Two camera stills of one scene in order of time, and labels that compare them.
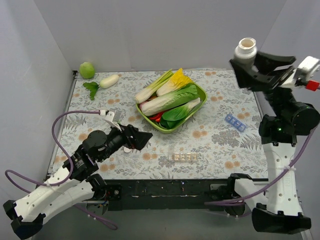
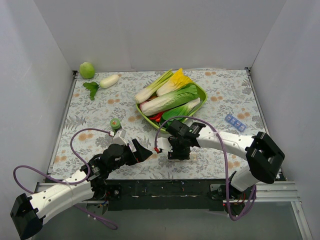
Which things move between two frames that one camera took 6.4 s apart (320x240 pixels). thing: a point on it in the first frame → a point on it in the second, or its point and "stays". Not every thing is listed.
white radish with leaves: [106, 82] stays
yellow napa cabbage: [178, 81] stays
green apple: [87, 70] stays
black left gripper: [130, 136] → [133, 153]
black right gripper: [271, 77] → [170, 144]
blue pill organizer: [235, 122] stays
